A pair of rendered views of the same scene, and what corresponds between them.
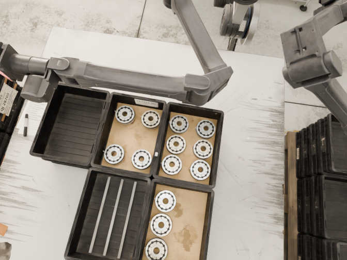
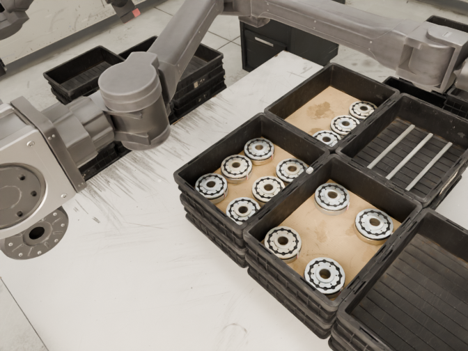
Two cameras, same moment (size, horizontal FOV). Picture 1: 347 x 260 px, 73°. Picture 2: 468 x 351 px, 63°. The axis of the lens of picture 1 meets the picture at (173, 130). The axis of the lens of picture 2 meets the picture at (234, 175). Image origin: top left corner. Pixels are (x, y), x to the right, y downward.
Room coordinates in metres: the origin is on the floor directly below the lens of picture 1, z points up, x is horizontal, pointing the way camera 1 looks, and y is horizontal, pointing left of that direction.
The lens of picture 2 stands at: (0.91, 0.44, 1.78)
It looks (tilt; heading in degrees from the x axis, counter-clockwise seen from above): 48 degrees down; 225
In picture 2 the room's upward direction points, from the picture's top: 6 degrees counter-clockwise
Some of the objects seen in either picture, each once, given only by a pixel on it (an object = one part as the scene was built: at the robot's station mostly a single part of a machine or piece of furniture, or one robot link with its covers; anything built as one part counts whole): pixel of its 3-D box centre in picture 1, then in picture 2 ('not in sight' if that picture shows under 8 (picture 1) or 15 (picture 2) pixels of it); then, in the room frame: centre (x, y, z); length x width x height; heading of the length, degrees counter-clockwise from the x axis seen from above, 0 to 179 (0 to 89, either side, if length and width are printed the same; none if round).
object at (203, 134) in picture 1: (205, 128); (211, 185); (0.40, -0.17, 0.86); 0.10 x 0.10 x 0.01
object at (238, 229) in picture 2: (189, 143); (251, 165); (0.30, -0.09, 0.92); 0.40 x 0.30 x 0.02; 174
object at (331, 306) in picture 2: (130, 132); (332, 221); (0.33, 0.21, 0.92); 0.40 x 0.30 x 0.02; 174
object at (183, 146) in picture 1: (176, 144); (268, 188); (0.30, -0.02, 0.86); 0.10 x 0.10 x 0.01
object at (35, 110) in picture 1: (42, 110); not in sight; (0.49, 0.80, 0.70); 0.33 x 0.23 x 0.01; 176
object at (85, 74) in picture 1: (132, 81); (327, 19); (0.33, 0.13, 1.45); 0.43 x 0.06 x 0.11; 86
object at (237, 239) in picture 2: (188, 145); (252, 176); (0.30, -0.09, 0.87); 0.40 x 0.30 x 0.11; 174
